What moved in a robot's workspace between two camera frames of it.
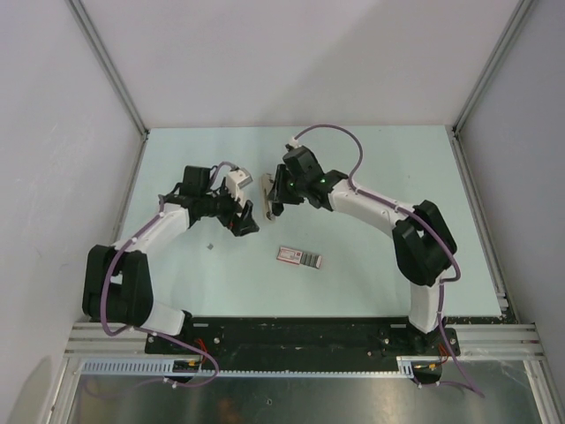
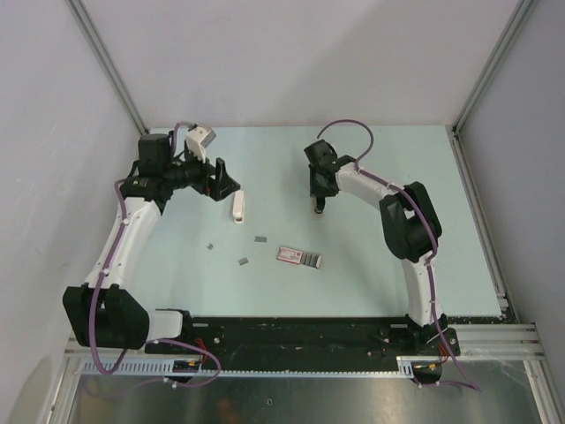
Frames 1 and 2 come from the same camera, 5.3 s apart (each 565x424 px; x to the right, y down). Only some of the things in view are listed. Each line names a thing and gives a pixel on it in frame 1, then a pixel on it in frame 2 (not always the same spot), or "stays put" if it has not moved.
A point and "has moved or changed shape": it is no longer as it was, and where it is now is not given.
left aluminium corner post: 106,62 stays put
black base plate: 303,344 stays put
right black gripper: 278,193 to 314,190
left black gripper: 244,224 to 224,185
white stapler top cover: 266,183 has moved or changed shape
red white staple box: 299,257 stays put
